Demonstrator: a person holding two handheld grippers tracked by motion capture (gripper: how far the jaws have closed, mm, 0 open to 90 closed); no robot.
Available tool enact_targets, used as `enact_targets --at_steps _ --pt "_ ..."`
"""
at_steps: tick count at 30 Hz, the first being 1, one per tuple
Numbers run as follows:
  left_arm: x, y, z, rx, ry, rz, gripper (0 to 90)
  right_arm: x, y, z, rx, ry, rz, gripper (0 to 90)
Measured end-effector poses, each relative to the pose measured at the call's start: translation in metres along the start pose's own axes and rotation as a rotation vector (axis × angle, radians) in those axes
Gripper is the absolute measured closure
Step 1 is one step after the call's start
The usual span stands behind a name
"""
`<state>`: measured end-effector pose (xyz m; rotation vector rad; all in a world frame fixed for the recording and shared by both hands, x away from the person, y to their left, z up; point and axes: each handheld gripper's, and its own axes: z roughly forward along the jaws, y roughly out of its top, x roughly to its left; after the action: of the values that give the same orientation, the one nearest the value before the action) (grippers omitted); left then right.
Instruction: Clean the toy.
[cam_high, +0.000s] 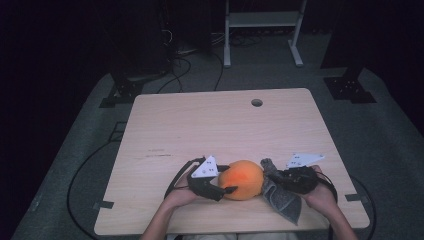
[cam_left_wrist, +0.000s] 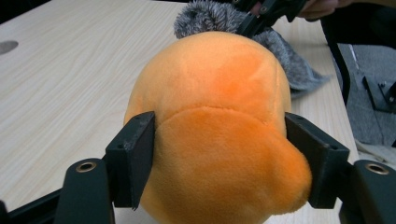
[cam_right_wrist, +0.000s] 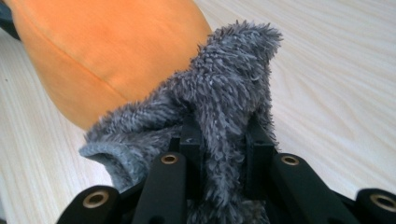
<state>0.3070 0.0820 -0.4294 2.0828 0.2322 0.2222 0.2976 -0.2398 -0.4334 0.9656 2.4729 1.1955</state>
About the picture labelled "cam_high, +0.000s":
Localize black tape rectangle outline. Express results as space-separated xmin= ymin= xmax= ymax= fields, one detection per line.
xmin=108 ymin=121 xmax=128 ymax=143

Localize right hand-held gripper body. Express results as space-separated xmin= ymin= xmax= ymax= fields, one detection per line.
xmin=276 ymin=153 xmax=326 ymax=195

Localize thin black floor cable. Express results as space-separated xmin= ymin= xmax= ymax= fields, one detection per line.
xmin=213 ymin=51 xmax=225 ymax=92

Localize person's left hand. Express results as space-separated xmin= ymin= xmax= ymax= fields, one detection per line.
xmin=163 ymin=171 xmax=201 ymax=211

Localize black stand base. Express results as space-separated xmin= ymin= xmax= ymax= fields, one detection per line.
xmin=321 ymin=64 xmax=378 ymax=104
xmin=98 ymin=71 xmax=144 ymax=109

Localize white metal stand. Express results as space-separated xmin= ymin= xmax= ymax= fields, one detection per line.
xmin=223 ymin=0 xmax=308 ymax=69

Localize right hand-held gripper black cable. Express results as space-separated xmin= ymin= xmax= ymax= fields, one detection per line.
xmin=319 ymin=173 xmax=378 ymax=240

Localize long black floor cable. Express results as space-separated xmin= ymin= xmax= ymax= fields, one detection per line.
xmin=66 ymin=139 xmax=123 ymax=240

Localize person's right hand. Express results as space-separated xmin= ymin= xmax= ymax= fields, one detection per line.
xmin=299 ymin=165 xmax=338 ymax=214

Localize tangled black floor cables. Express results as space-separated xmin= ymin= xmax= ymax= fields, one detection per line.
xmin=156 ymin=54 xmax=193 ymax=94

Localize left hand-held gripper black cable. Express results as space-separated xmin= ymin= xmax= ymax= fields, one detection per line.
xmin=164 ymin=157 xmax=206 ymax=200

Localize grey cloth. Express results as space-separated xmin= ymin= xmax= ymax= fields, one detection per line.
xmin=259 ymin=158 xmax=303 ymax=226

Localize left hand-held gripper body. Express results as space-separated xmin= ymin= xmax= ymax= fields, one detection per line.
xmin=186 ymin=155 xmax=227 ymax=203

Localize orange plush toy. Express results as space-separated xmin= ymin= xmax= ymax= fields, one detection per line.
xmin=218 ymin=159 xmax=266 ymax=202

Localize hand-held gripper black cable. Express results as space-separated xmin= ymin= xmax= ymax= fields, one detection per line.
xmin=164 ymin=157 xmax=206 ymax=200
xmin=319 ymin=173 xmax=378 ymax=240

